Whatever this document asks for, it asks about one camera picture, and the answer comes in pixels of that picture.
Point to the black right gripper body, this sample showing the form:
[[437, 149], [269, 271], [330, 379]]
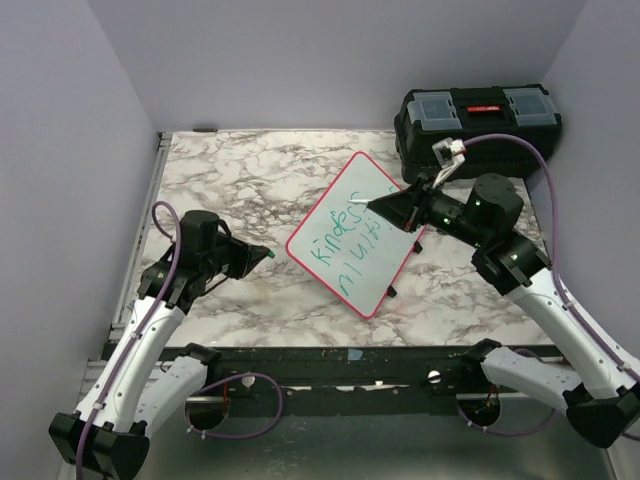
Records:
[[426, 203]]

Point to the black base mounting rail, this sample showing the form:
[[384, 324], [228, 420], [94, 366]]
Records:
[[320, 381]]

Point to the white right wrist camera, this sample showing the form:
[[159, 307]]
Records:
[[450, 155]]

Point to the pink framed whiteboard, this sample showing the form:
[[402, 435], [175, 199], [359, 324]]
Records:
[[353, 252]]

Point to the green capped whiteboard marker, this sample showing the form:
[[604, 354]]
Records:
[[358, 201]]

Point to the blue tape piece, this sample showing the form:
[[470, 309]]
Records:
[[354, 354]]

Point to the aluminium frame extrusion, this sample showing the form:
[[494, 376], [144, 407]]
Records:
[[126, 293]]

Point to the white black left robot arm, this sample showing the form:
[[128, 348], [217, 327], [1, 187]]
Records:
[[110, 430]]

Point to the black plastic toolbox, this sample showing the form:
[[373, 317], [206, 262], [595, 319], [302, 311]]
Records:
[[429, 116]]

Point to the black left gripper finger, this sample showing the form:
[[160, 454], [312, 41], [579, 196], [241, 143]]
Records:
[[240, 247], [247, 263]]

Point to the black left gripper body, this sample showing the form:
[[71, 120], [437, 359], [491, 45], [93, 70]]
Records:
[[235, 256]]

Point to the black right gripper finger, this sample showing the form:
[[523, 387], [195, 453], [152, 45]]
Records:
[[411, 194], [395, 210]]

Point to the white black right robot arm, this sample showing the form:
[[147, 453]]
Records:
[[598, 391]]

